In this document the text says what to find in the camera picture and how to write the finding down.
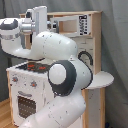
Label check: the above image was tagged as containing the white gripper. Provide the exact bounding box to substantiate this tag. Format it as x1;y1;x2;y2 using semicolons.
26;6;47;36

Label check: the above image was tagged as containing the oven door with window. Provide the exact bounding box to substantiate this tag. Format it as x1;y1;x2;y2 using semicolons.
13;91;43;125

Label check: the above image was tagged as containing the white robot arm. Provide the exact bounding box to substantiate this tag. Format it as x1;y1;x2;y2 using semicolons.
0;6;93;128

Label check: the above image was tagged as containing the wooden toy kitchen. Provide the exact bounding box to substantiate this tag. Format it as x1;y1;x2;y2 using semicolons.
7;11;114;128

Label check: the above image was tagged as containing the black toy stovetop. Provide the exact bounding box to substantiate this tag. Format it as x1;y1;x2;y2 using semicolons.
18;62;49;73

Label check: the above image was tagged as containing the black toy faucet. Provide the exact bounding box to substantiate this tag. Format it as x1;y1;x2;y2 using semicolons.
78;51;93;69

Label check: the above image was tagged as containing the left oven knob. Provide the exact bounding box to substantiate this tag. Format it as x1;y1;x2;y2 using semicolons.
12;77;18;82

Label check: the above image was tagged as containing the oven knob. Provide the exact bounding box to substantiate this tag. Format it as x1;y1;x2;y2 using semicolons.
12;77;18;82
30;81;37;88

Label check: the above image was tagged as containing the right oven knob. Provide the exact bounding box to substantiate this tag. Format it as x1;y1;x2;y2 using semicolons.
30;81;37;88

